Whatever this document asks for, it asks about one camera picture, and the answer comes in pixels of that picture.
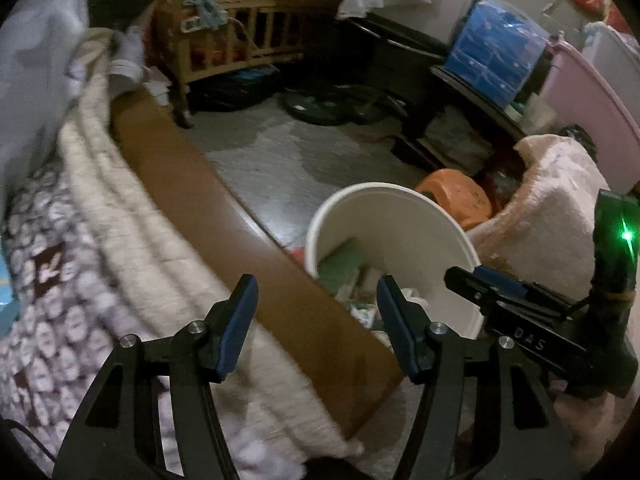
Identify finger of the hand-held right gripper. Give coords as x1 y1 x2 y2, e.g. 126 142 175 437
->
472 265 531 301
445 266 501 311

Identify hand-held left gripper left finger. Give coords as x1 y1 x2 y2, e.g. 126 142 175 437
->
52 274 259 480

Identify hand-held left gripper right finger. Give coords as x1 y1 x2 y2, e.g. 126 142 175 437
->
376 274 581 480

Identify white plastic bucket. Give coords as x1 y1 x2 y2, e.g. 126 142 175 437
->
305 183 483 341

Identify green packet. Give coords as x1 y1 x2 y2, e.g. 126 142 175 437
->
319 242 373 288

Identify pink fluffy towel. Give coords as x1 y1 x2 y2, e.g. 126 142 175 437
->
467 134 611 306

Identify orange plastic stool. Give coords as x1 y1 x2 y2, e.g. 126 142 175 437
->
415 169 493 231

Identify grey bag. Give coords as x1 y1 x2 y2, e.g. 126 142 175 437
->
425 115 493 171

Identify cream fluffy blanket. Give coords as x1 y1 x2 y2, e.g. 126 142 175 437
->
60 30 366 476

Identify black plastic bag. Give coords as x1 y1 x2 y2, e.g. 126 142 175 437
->
560 125 598 161

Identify white plastic container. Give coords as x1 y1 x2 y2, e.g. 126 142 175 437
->
520 95 556 133

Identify black low shelf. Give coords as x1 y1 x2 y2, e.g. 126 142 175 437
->
400 65 526 171

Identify brown white patterned blanket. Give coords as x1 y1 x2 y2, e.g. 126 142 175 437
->
0 167 171 476

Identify black stand base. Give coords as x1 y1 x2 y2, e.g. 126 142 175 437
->
347 85 408 123

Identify pink plastic tub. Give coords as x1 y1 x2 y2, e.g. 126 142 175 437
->
540 40 640 196

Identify blue tissue pack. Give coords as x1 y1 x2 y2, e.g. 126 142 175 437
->
444 0 551 108

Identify black round fan base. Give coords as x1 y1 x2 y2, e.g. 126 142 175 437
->
280 87 351 123

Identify blue cloth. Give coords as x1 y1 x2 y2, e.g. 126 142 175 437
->
0 255 21 336

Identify white cardboard boxes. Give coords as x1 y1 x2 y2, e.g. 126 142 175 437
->
142 67 173 106

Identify black side table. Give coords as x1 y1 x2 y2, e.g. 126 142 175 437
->
345 15 451 106

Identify translucent storage box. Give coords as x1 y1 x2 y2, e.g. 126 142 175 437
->
582 20 640 68

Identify wooden baby crib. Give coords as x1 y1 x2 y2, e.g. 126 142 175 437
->
150 0 346 128

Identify teal cloth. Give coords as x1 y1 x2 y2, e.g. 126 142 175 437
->
182 0 228 31

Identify pale lavender sheet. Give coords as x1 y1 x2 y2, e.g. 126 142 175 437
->
0 0 93 186

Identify brown wooden bed frame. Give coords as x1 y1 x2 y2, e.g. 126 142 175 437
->
110 91 403 438

